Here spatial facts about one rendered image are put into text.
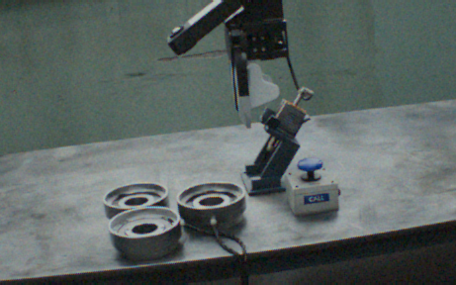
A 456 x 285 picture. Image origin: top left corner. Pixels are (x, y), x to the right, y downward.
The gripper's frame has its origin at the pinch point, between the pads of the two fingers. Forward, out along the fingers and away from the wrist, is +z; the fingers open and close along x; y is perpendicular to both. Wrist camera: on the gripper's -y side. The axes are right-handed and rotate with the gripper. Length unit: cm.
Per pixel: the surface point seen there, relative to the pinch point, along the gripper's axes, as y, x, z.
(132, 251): -18.0, -10.6, 14.4
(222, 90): 10, 162, 37
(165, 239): -13.1, -10.2, 13.4
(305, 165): 9.0, 0.0, 9.0
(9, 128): -74, 162, 41
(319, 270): 15, 24, 41
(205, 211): -6.9, -3.9, 12.6
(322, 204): 11.0, -2.1, 14.9
